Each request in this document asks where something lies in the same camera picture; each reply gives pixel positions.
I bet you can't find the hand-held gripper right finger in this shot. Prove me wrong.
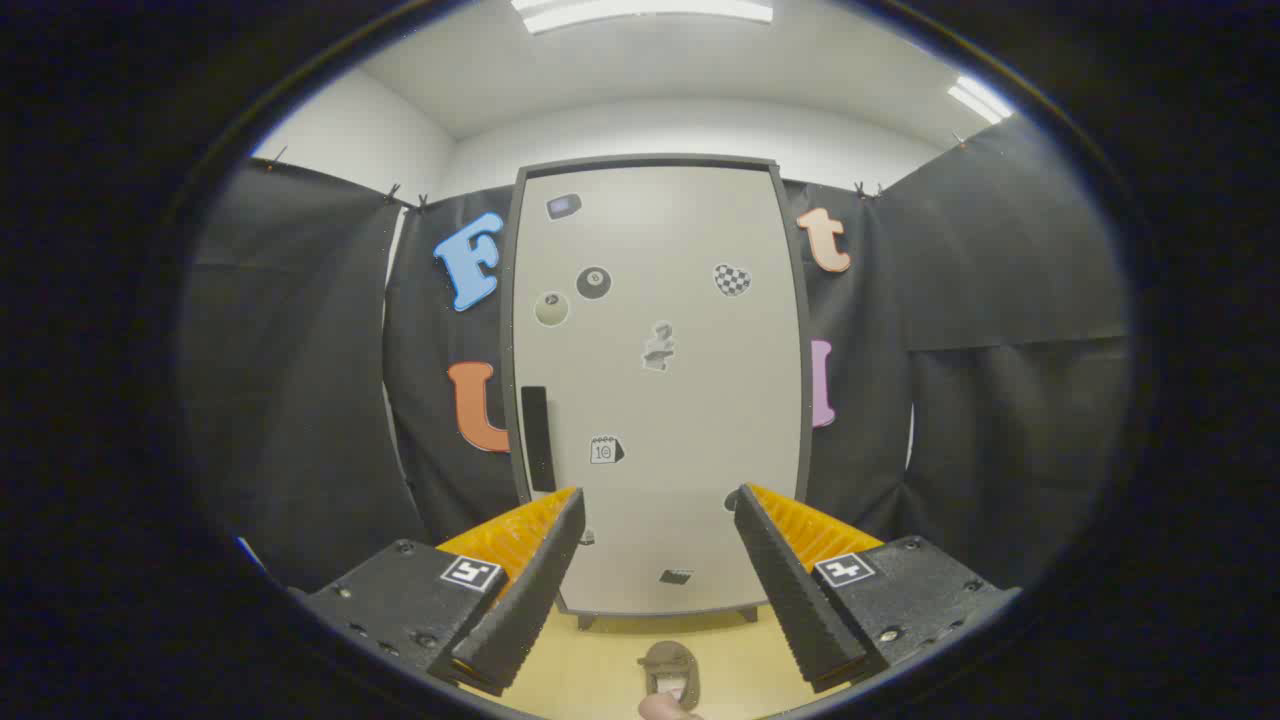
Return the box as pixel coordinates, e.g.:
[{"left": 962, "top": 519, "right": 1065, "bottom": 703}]
[{"left": 733, "top": 483, "right": 1023, "bottom": 694}]

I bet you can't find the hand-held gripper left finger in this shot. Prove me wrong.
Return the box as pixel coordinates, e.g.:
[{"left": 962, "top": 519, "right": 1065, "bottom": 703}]
[{"left": 290, "top": 487, "right": 587, "bottom": 698}]

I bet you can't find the brown fuzzy shoe with bow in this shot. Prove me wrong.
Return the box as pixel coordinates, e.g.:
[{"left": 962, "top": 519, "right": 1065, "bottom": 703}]
[{"left": 638, "top": 640, "right": 703, "bottom": 703}]

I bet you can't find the light grey shoe cabinet door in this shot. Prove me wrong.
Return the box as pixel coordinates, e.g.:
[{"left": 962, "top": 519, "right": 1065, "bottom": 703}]
[{"left": 513, "top": 165, "right": 801, "bottom": 613}]

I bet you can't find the grey shoe cabinet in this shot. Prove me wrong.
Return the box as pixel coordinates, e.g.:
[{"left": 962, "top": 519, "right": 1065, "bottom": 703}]
[{"left": 500, "top": 153, "right": 814, "bottom": 631}]

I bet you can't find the black backdrop cloth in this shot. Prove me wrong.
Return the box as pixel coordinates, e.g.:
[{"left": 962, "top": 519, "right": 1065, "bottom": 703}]
[{"left": 180, "top": 118, "right": 1131, "bottom": 593}]

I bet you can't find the small ceiling light panel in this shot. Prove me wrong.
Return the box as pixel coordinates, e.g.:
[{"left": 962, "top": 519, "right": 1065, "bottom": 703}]
[{"left": 948, "top": 76, "right": 1016, "bottom": 125}]

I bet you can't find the long ceiling light panel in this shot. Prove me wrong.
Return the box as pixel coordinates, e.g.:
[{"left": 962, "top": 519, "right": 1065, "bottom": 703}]
[{"left": 512, "top": 0, "right": 774, "bottom": 34}]

